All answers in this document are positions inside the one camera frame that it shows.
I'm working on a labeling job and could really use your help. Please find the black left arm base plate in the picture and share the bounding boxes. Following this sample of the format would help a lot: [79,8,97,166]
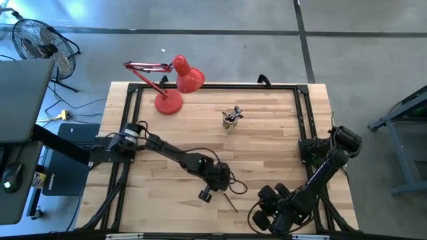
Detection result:
[89,136,137,164]

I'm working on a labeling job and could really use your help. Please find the gold wire brush cup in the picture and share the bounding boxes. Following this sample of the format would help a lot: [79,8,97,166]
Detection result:
[222,107,240,132]

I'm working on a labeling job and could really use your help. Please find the blue-grey metal cart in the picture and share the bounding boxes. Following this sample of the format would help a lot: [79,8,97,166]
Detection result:
[368,85,427,196]

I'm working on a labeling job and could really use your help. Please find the black floor fan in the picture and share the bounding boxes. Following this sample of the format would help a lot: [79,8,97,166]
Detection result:
[11,18,81,93]

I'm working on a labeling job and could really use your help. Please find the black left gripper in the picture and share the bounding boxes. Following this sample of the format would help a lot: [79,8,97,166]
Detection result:
[198,159,232,203]

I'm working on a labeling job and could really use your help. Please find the black computer tower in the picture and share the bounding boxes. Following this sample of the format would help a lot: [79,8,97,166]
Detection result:
[42,122,101,197]

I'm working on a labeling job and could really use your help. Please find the grey office desk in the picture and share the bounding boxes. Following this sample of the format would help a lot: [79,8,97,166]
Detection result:
[0,59,93,226]

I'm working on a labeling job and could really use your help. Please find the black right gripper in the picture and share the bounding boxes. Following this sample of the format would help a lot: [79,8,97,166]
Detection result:
[252,185,303,234]

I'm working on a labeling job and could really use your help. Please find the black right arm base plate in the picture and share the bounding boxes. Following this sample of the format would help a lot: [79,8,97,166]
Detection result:
[298,138,334,166]

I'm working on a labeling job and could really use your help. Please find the black aluminium table frame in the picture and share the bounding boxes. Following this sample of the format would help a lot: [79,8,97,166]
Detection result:
[75,81,360,240]

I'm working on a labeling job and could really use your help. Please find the black computer mouse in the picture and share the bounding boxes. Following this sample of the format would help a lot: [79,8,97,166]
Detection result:
[1,162,24,194]

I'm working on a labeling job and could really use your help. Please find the long thin black makeup brush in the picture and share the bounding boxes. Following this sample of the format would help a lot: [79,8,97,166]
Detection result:
[224,192,239,213]

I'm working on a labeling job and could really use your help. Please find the red desk lamp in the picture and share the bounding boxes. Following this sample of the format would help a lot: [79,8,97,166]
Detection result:
[123,55,206,116]

